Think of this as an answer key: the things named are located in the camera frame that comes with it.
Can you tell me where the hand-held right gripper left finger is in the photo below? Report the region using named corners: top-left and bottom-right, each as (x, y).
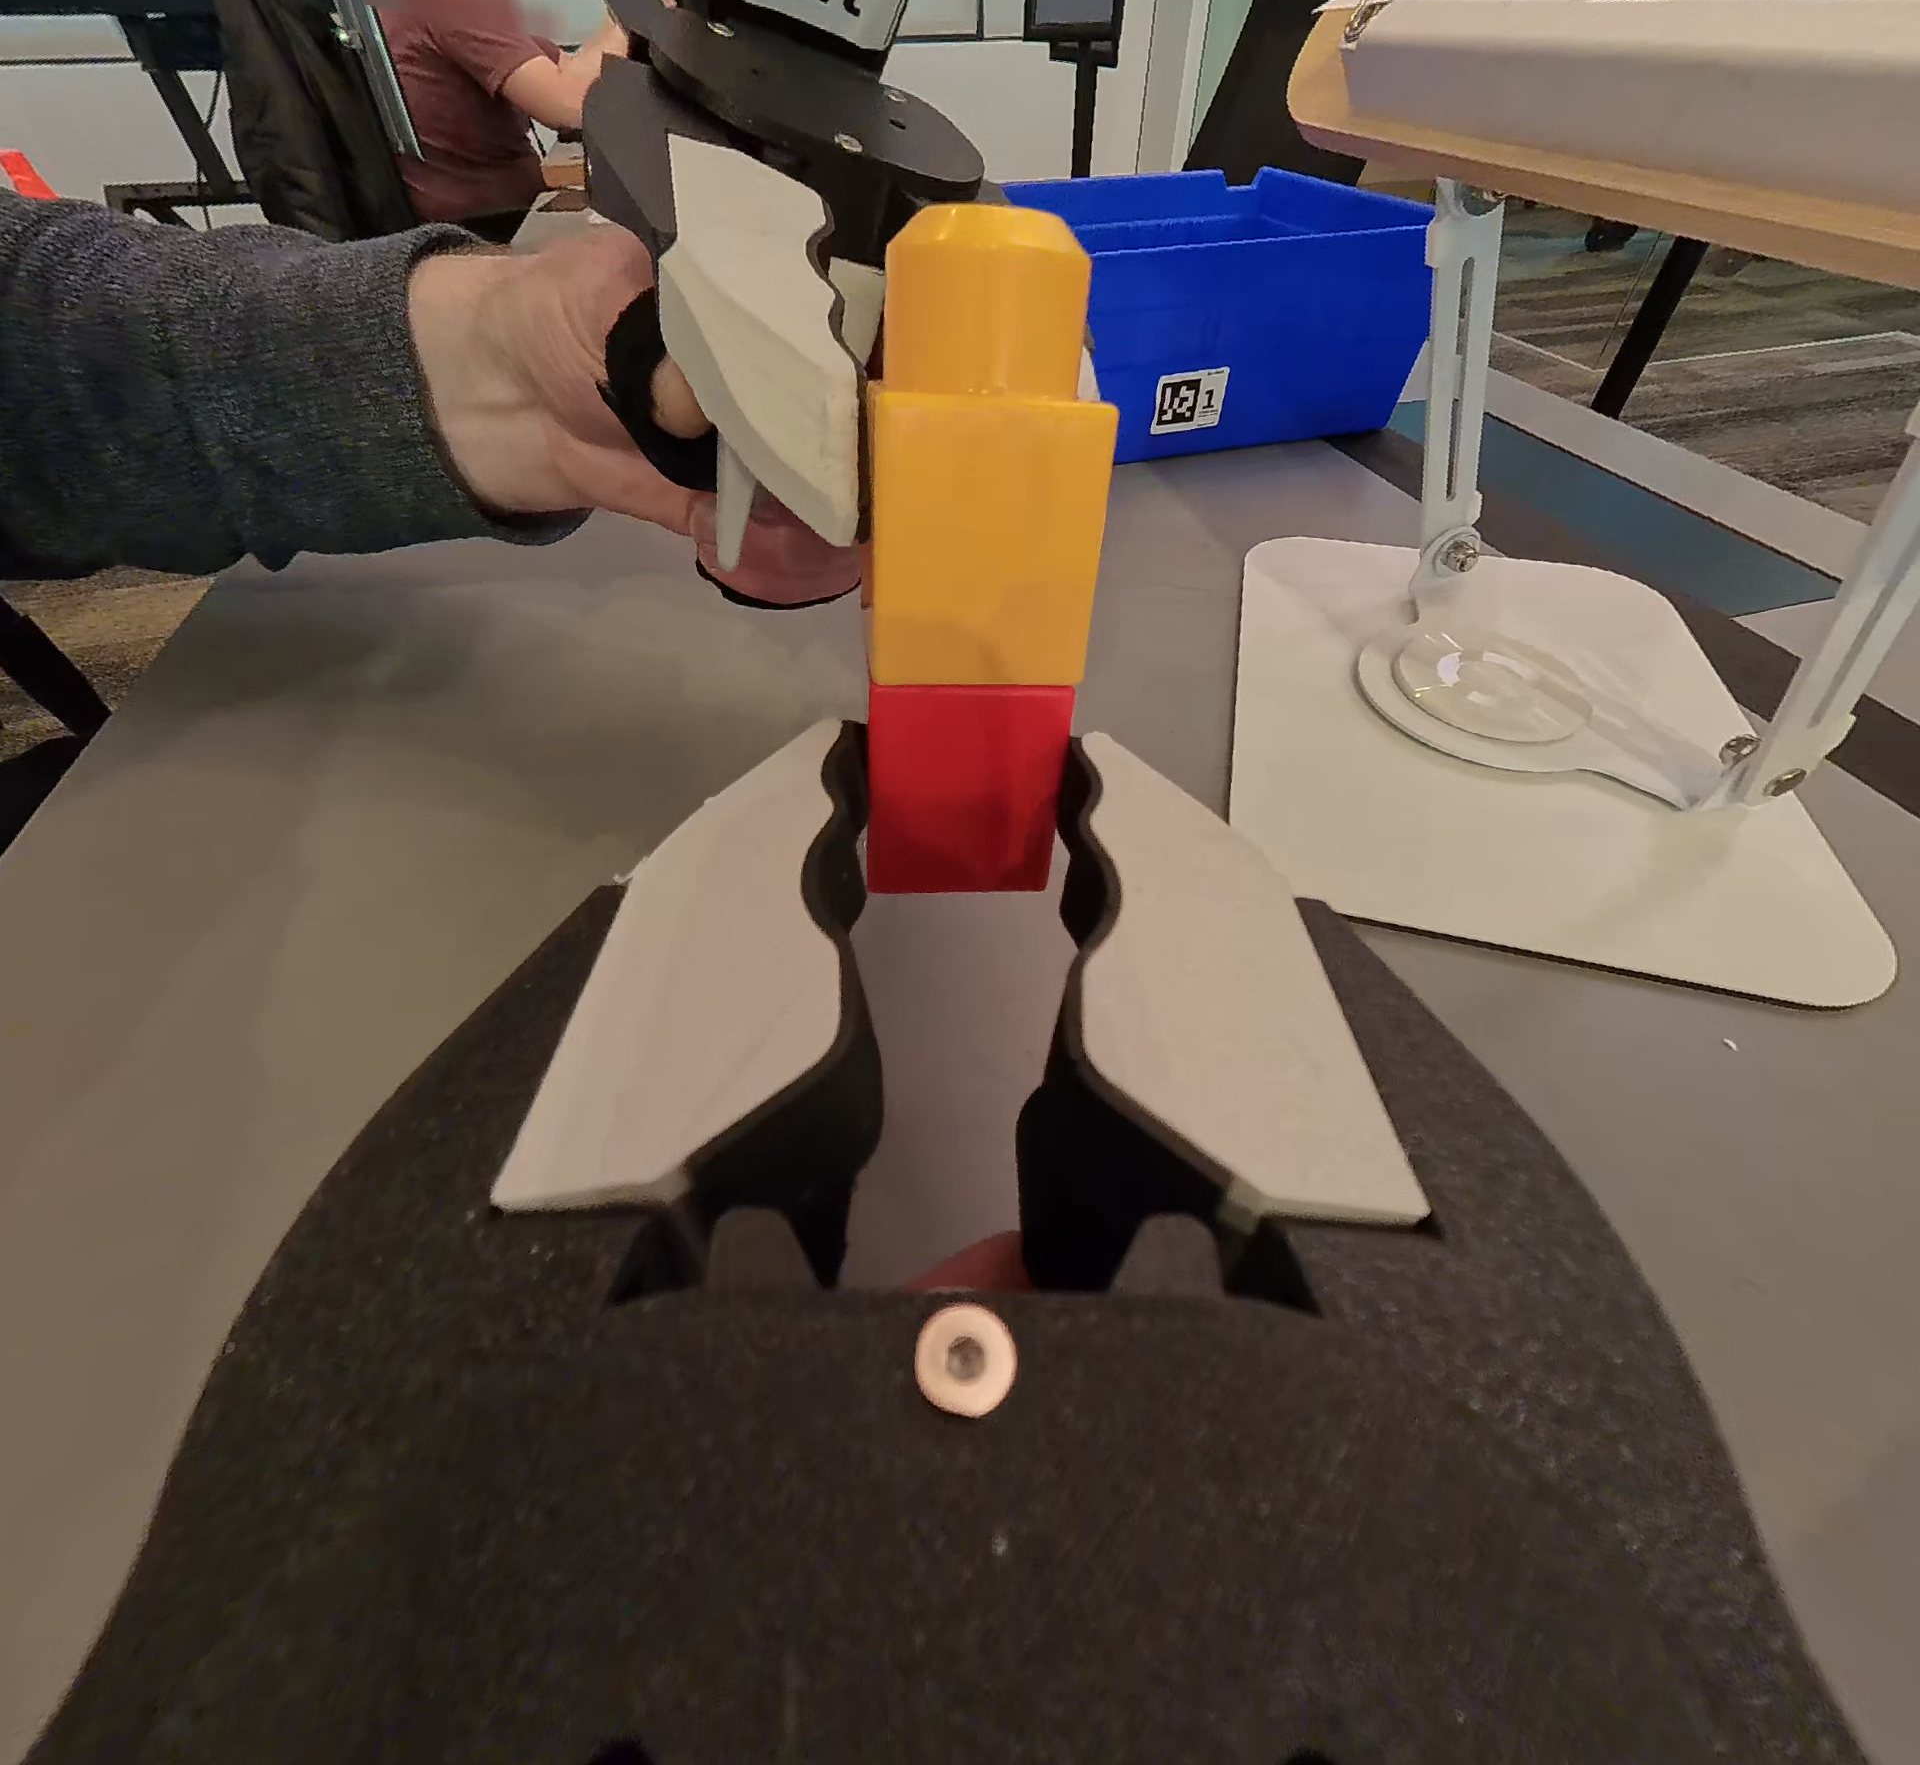
top-left (489, 720), bottom-right (883, 1295)

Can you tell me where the red building block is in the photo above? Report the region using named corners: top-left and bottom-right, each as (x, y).
top-left (865, 679), bottom-right (1081, 895)

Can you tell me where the blue tagged plastic bin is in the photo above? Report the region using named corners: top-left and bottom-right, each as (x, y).
top-left (999, 166), bottom-right (1436, 465)

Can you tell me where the grey desk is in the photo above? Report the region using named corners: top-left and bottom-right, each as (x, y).
top-left (0, 361), bottom-right (1920, 1765)

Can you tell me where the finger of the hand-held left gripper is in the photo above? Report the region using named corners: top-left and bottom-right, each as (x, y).
top-left (657, 129), bottom-right (873, 571)
top-left (829, 253), bottom-right (890, 384)

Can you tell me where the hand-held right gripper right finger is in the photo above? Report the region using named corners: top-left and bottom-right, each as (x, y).
top-left (1018, 731), bottom-right (1433, 1295)

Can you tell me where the white base board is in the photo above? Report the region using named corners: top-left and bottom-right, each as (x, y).
top-left (1226, 537), bottom-right (1901, 1011)

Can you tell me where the person's left forearm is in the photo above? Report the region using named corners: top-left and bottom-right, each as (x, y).
top-left (0, 188), bottom-right (589, 582)

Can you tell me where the black slanted frame leg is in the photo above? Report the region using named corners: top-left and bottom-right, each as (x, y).
top-left (1588, 232), bottom-right (1713, 422)

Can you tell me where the yellow building block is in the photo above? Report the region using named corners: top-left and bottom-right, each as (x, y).
top-left (865, 202), bottom-right (1120, 692)

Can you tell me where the black jacket on chair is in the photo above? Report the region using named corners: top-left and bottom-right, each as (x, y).
top-left (208, 0), bottom-right (425, 242)

